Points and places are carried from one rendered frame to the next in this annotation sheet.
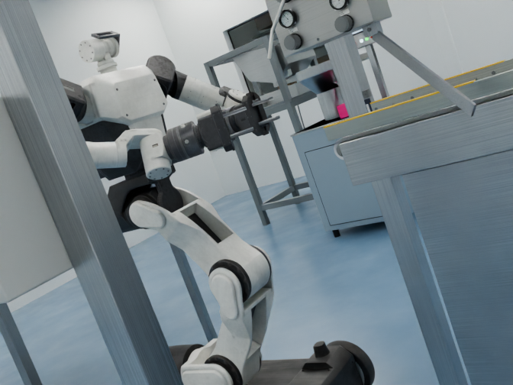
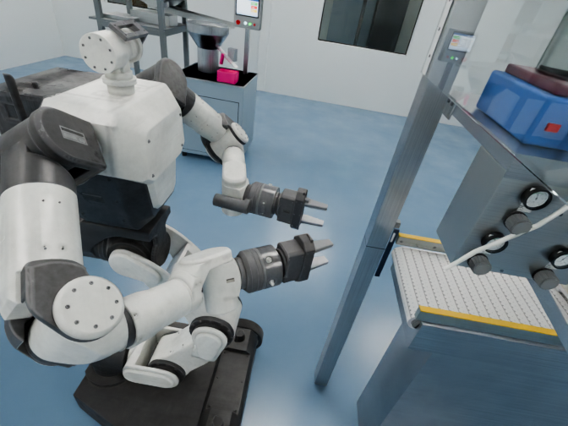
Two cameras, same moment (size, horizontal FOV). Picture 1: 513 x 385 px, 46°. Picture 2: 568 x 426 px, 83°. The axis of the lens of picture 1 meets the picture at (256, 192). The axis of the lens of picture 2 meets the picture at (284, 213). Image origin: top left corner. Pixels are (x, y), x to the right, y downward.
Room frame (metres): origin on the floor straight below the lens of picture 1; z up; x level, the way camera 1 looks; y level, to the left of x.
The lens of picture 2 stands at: (1.16, 0.38, 1.50)
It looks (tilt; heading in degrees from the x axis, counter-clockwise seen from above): 35 degrees down; 324
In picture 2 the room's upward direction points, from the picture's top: 9 degrees clockwise
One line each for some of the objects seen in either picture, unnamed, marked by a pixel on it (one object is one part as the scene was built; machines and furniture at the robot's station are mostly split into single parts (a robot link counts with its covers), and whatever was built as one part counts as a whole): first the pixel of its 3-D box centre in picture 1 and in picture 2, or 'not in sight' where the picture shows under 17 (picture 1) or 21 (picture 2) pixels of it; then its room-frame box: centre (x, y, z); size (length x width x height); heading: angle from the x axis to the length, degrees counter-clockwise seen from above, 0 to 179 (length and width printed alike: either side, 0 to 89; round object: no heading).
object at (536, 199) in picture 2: not in sight; (536, 198); (1.31, -0.20, 1.29); 0.04 x 0.01 x 0.04; 53
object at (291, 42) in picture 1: (291, 39); (481, 262); (1.31, -0.18, 1.15); 0.03 x 0.03 x 0.05; 53
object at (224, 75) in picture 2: (353, 108); (227, 76); (3.83, -0.75, 0.80); 0.16 x 0.12 x 0.09; 51
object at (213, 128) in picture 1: (204, 134); (281, 263); (1.56, 0.07, 1.02); 0.12 x 0.10 x 0.13; 85
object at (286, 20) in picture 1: (287, 18); (494, 243); (1.32, -0.19, 1.19); 0.04 x 0.01 x 0.04; 53
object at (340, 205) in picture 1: (366, 166); (217, 115); (4.08, -0.76, 0.38); 0.63 x 0.57 x 0.76; 51
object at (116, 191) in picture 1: (139, 201); (113, 232); (1.96, 0.37, 0.88); 0.28 x 0.13 x 0.18; 53
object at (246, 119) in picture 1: (244, 118); (281, 204); (1.76, -0.04, 1.02); 0.12 x 0.10 x 0.13; 45
